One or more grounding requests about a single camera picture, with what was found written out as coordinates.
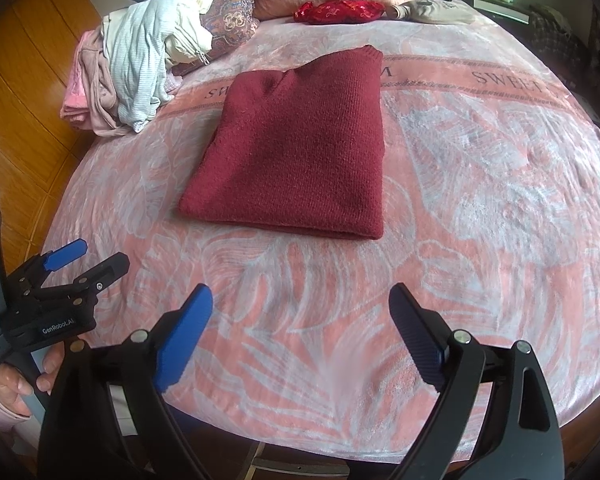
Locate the floral patterned pillow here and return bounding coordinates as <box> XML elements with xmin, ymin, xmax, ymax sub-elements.
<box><xmin>172</xmin><ymin>0</ymin><xmax>261</xmax><ymax>77</ymax></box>

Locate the light pink folded garment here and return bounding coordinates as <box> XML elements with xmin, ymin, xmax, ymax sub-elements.
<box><xmin>62</xmin><ymin>82</ymin><xmax>92</xmax><ymax>128</ymax></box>

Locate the dusty pink garment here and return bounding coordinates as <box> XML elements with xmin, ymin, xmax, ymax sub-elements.
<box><xmin>77</xmin><ymin>27</ymin><xmax>131</xmax><ymax>139</ymax></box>

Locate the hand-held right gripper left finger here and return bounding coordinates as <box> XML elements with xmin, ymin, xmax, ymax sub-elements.
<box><xmin>37</xmin><ymin>282</ymin><xmax>214</xmax><ymax>480</ymax></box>

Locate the white striped garment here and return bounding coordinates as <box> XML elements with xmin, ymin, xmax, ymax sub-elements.
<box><xmin>102</xmin><ymin>0</ymin><xmax>191</xmax><ymax>134</ymax></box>

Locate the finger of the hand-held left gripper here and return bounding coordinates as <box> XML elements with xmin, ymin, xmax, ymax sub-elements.
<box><xmin>5</xmin><ymin>239</ymin><xmax>89</xmax><ymax>293</ymax></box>
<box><xmin>32</xmin><ymin>251</ymin><xmax>132</xmax><ymax>311</ymax></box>

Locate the cream garment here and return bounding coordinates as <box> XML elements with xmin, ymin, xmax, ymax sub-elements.
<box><xmin>164</xmin><ymin>0</ymin><xmax>217</xmax><ymax>69</ymax></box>

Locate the beige cloth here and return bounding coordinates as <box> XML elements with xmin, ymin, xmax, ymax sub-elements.
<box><xmin>389</xmin><ymin>0</ymin><xmax>477</xmax><ymax>26</ymax></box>

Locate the dark patterned cloth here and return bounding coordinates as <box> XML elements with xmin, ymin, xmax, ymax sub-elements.
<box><xmin>529</xmin><ymin>7</ymin><xmax>600</xmax><ymax>116</ymax></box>

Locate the person's left hand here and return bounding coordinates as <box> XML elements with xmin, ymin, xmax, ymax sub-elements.
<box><xmin>0</xmin><ymin>346</ymin><xmax>67</xmax><ymax>418</ymax></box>

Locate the pink leaf-print blanket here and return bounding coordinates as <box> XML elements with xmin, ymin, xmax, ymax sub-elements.
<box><xmin>45</xmin><ymin>9</ymin><xmax>600</xmax><ymax>463</ymax></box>

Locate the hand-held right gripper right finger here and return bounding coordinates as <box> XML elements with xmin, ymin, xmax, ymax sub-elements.
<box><xmin>388</xmin><ymin>282</ymin><xmax>566</xmax><ymax>480</ymax></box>

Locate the red patterned cloth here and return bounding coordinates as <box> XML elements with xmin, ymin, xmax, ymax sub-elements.
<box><xmin>294</xmin><ymin>1</ymin><xmax>386</xmax><ymax>25</ymax></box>

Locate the dark red knit sweater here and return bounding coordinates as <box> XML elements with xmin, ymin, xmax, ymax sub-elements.
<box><xmin>178</xmin><ymin>45</ymin><xmax>386</xmax><ymax>241</ymax></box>

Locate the pink fluffy folded blanket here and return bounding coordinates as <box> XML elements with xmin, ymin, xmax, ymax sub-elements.
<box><xmin>252</xmin><ymin>0</ymin><xmax>407</xmax><ymax>22</ymax></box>

